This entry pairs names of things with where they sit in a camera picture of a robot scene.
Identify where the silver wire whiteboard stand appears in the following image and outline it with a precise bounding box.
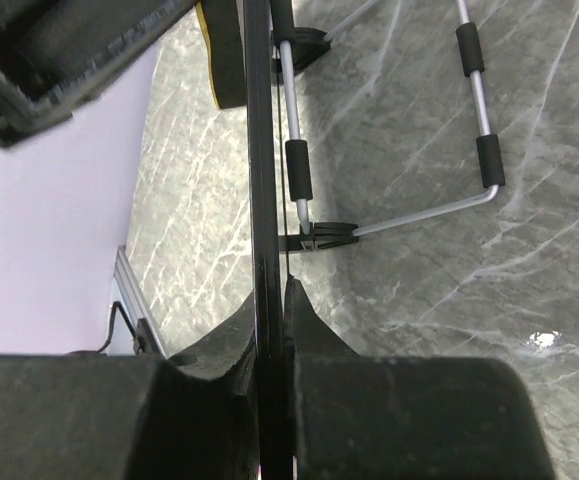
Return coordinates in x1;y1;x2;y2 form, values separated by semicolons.
272;1;506;254

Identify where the aluminium front mounting rail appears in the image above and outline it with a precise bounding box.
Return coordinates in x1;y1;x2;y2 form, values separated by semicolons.
113;246;166;357

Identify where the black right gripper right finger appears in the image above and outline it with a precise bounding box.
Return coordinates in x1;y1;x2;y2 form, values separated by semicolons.
285;278;555;479

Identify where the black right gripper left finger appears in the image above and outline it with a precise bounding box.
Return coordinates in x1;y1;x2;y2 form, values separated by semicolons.
0;300;259;479

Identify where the black framed small whiteboard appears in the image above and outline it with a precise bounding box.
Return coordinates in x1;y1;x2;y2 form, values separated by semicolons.
243;0;293;479

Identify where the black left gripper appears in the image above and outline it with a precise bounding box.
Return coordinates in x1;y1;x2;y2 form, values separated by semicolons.
0;0;194;148

